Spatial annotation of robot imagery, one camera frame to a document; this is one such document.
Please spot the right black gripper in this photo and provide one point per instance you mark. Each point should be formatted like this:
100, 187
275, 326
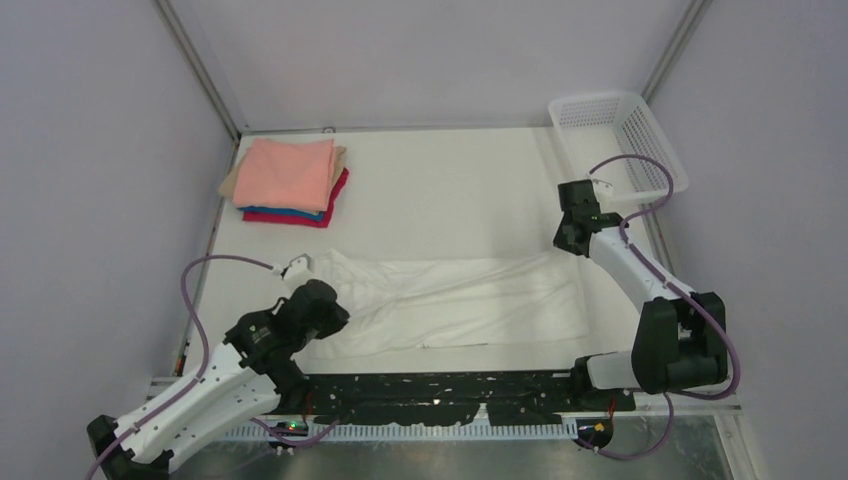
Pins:
577, 195

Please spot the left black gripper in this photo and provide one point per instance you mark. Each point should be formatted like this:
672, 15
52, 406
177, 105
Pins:
324, 291

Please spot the white t shirt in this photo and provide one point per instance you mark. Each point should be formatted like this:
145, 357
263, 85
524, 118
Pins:
437, 304

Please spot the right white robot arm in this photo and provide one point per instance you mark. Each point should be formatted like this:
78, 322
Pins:
678, 342

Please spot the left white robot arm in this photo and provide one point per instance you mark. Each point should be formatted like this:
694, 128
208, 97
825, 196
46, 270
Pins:
250, 373

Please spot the white plastic basket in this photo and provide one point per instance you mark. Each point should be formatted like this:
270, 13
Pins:
615, 137

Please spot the blue folded t shirt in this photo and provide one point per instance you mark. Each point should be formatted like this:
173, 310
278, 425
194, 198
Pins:
310, 215

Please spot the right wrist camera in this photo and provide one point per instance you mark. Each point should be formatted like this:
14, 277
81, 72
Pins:
602, 188

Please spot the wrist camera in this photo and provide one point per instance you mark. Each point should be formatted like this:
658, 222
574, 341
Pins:
602, 188
297, 271

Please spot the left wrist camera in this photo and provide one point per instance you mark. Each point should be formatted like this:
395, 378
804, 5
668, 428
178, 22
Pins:
297, 271

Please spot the white slotted cable duct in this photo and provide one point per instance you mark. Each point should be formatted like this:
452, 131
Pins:
475, 431

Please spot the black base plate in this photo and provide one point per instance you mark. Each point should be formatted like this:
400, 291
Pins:
510, 398

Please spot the grey aluminium frame rail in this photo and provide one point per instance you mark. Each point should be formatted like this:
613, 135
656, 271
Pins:
185, 45

